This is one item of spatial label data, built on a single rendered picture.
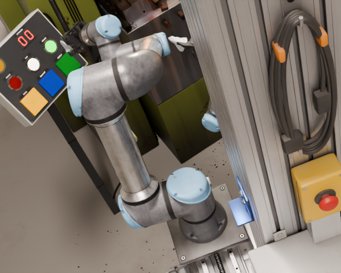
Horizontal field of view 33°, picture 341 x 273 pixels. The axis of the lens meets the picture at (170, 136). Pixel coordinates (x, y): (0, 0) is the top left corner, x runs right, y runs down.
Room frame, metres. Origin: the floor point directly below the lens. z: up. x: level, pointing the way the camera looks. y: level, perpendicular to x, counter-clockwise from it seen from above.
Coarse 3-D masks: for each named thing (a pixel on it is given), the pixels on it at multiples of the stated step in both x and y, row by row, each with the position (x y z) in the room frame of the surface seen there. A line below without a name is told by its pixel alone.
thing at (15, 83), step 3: (12, 78) 1.68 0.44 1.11; (15, 78) 1.68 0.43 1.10; (18, 78) 1.68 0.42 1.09; (9, 81) 1.67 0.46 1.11; (12, 81) 1.67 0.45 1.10; (15, 81) 1.67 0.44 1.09; (18, 81) 1.67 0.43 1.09; (12, 84) 1.66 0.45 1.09; (15, 84) 1.66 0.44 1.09; (18, 84) 1.67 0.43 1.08; (12, 87) 1.66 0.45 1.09; (15, 87) 1.66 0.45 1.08; (18, 87) 1.66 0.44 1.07
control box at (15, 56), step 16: (32, 16) 1.86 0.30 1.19; (16, 32) 1.80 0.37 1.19; (32, 32) 1.81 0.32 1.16; (48, 32) 1.83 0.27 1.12; (0, 48) 1.75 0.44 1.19; (16, 48) 1.76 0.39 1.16; (32, 48) 1.78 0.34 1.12; (16, 64) 1.72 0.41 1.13; (48, 64) 1.74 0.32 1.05; (0, 80) 1.67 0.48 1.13; (32, 80) 1.69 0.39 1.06; (64, 80) 1.71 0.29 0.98; (0, 96) 1.64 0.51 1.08; (16, 96) 1.64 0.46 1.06; (48, 96) 1.66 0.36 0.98; (16, 112) 1.61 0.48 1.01
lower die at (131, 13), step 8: (128, 0) 2.03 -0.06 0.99; (136, 0) 2.00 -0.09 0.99; (144, 0) 2.00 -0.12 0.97; (120, 8) 2.01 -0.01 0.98; (128, 8) 1.99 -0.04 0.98; (136, 8) 2.00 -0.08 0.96; (144, 8) 2.00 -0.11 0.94; (152, 8) 2.01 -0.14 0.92; (128, 16) 1.98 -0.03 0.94; (136, 16) 1.99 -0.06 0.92
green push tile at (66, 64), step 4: (64, 56) 1.77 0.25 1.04; (68, 56) 1.77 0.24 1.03; (72, 56) 1.78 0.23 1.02; (60, 60) 1.76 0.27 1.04; (64, 60) 1.76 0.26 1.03; (68, 60) 1.76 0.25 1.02; (72, 60) 1.77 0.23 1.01; (56, 64) 1.74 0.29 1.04; (60, 64) 1.75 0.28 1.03; (64, 64) 1.75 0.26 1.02; (68, 64) 1.75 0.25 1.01; (72, 64) 1.76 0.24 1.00; (76, 64) 1.76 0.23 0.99; (80, 64) 1.76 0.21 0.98; (60, 68) 1.74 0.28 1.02; (64, 68) 1.74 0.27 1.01; (68, 68) 1.74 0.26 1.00; (72, 68) 1.74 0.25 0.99; (76, 68) 1.75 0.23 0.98; (64, 72) 1.73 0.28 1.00; (68, 72) 1.73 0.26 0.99
